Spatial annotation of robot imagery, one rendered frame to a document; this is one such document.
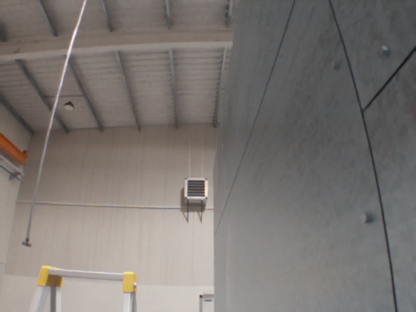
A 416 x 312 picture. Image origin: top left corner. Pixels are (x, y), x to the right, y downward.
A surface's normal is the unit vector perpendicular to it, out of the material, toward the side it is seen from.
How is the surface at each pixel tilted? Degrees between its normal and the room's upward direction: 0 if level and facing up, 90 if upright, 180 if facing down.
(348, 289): 90
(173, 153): 90
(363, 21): 90
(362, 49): 90
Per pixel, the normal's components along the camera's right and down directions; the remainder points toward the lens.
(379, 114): -1.00, -0.02
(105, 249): 0.04, -0.40
